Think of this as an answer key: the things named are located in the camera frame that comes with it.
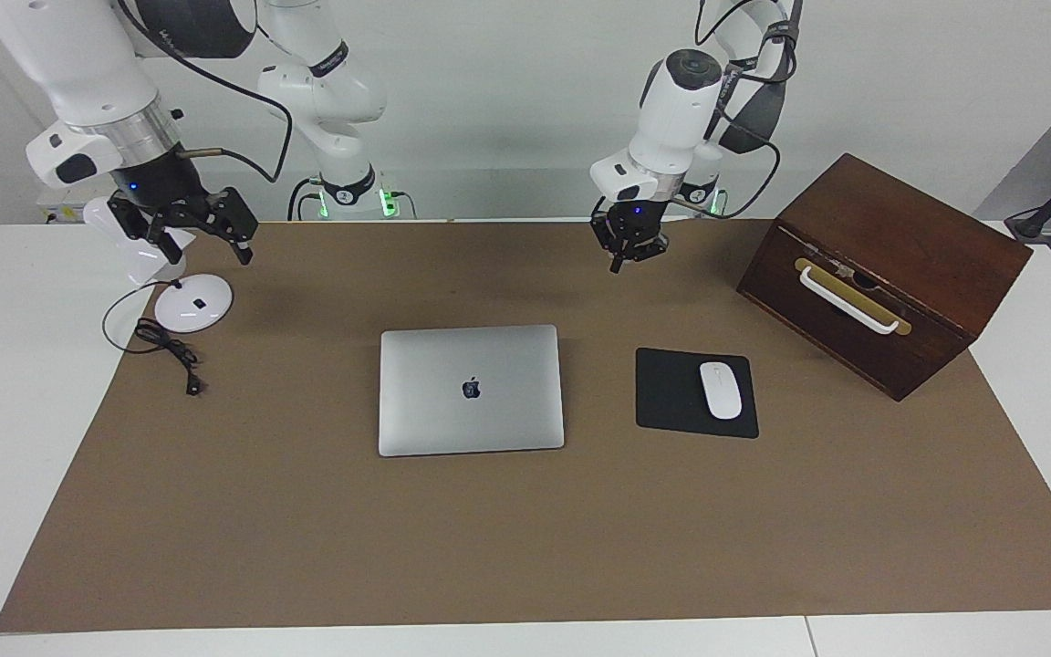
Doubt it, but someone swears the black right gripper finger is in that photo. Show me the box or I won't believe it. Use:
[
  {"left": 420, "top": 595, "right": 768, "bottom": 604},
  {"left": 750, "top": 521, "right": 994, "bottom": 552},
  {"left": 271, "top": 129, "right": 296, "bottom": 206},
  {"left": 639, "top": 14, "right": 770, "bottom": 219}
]
[
  {"left": 204, "top": 187, "right": 259, "bottom": 266},
  {"left": 109, "top": 197, "right": 184, "bottom": 266}
]

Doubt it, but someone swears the silver grey laptop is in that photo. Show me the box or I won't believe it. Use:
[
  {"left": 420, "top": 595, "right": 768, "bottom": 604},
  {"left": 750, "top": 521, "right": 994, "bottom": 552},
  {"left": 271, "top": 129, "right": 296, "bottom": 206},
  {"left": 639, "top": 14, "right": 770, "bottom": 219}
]
[{"left": 378, "top": 324, "right": 566, "bottom": 458}]

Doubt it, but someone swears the white power strip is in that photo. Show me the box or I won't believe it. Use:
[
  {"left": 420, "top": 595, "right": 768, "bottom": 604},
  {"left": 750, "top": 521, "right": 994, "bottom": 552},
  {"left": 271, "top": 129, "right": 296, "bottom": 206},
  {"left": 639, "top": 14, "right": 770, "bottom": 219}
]
[{"left": 36, "top": 187, "right": 93, "bottom": 225}]

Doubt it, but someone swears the white desk lamp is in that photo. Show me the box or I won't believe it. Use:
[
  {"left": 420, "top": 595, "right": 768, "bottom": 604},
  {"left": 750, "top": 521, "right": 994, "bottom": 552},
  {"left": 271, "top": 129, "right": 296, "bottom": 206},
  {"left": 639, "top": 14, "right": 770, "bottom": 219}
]
[{"left": 81, "top": 196, "right": 234, "bottom": 334}]

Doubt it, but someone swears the black mouse pad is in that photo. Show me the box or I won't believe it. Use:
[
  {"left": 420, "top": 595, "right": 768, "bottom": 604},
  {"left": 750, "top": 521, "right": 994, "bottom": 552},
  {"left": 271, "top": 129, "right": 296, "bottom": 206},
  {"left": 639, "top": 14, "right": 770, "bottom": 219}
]
[{"left": 635, "top": 347, "right": 760, "bottom": 440}]

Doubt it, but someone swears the white computer mouse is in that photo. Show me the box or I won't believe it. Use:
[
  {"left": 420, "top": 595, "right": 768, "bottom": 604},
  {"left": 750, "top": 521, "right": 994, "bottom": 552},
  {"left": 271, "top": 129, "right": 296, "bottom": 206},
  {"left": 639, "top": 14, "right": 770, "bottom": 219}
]
[{"left": 699, "top": 361, "right": 744, "bottom": 421}]

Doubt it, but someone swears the dark brown wooden box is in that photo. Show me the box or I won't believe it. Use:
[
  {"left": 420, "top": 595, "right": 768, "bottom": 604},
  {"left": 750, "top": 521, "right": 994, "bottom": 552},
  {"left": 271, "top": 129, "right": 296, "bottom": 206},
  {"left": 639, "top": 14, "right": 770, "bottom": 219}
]
[{"left": 735, "top": 152, "right": 1035, "bottom": 402}]

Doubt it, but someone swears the brown table mat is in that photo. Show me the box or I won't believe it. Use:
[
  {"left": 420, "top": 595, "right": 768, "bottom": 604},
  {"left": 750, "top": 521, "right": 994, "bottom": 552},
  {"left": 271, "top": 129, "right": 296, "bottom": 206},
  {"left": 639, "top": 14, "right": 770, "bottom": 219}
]
[{"left": 0, "top": 217, "right": 1051, "bottom": 633}]

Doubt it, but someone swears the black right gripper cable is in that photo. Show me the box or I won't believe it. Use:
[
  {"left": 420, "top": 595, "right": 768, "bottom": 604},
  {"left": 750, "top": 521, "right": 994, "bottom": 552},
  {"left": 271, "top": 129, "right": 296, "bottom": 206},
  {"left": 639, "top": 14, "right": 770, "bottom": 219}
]
[{"left": 115, "top": 0, "right": 294, "bottom": 183}]

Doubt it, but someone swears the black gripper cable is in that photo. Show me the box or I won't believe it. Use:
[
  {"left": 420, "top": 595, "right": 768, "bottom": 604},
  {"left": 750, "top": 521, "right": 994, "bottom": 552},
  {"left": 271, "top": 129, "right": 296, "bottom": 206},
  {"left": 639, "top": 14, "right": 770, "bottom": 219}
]
[
  {"left": 115, "top": 0, "right": 294, "bottom": 183},
  {"left": 671, "top": 55, "right": 782, "bottom": 220}
]

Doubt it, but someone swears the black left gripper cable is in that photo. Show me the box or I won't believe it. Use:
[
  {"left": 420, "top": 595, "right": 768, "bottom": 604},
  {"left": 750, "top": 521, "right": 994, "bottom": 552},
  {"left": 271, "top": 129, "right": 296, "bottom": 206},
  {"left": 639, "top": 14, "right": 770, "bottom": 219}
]
[{"left": 671, "top": 55, "right": 782, "bottom": 220}]

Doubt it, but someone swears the black right arm base cable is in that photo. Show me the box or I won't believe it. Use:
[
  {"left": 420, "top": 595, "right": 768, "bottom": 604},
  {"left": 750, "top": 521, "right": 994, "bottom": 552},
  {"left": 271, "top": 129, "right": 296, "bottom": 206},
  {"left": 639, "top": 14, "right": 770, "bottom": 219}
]
[{"left": 286, "top": 176, "right": 324, "bottom": 222}]

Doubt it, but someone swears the black lamp power cable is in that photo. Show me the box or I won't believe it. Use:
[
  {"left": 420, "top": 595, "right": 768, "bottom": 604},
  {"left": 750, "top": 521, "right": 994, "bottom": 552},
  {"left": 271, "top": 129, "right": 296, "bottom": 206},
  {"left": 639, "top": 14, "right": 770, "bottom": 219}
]
[{"left": 102, "top": 278, "right": 204, "bottom": 397}]

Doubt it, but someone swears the white box handle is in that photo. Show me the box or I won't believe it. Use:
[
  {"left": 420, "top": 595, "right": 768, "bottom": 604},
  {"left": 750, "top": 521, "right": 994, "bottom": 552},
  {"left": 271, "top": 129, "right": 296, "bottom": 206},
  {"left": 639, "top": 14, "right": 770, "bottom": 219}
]
[{"left": 799, "top": 265, "right": 900, "bottom": 335}]

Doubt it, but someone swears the brass handle plate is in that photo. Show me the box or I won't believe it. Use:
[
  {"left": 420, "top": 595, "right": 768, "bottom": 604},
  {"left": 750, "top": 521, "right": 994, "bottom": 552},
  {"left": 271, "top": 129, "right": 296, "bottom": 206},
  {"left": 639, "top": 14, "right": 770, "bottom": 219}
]
[{"left": 795, "top": 257, "right": 912, "bottom": 337}]

